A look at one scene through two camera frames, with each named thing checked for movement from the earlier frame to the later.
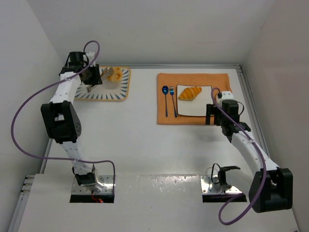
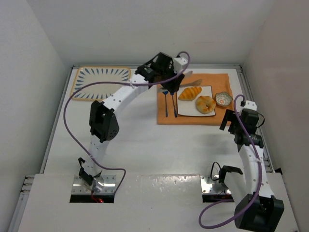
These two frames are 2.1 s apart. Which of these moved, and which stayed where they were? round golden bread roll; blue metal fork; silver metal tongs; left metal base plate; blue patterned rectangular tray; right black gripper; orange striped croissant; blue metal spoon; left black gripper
Moved: round golden bread roll; left black gripper; right black gripper; silver metal tongs
Stayed: blue metal fork; blue patterned rectangular tray; left metal base plate; orange striped croissant; blue metal spoon
